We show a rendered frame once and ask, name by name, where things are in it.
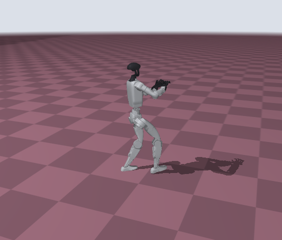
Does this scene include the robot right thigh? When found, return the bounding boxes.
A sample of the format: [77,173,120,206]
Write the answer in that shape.
[135,118,161,146]

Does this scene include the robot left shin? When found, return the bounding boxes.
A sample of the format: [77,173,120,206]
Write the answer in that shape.
[124,145,143,168]

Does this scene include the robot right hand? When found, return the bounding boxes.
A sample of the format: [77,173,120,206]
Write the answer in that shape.
[161,81,170,90]

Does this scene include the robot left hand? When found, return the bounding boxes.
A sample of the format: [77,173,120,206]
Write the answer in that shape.
[151,79,166,90]

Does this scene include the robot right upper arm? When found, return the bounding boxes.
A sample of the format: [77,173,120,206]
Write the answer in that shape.
[134,82,159,99]

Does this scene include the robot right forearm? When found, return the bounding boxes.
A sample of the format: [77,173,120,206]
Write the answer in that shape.
[154,86,166,96]

